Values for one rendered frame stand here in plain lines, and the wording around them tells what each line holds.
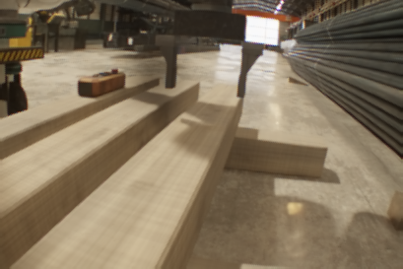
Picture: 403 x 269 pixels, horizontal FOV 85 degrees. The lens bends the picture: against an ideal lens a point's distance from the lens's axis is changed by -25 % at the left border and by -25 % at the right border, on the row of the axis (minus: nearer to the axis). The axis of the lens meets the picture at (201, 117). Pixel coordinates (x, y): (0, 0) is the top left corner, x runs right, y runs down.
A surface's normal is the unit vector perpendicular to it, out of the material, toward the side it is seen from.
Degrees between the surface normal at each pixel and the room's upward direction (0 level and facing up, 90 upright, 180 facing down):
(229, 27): 90
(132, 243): 0
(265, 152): 90
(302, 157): 90
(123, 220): 0
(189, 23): 90
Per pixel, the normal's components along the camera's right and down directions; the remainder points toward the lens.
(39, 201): 0.98, 0.13
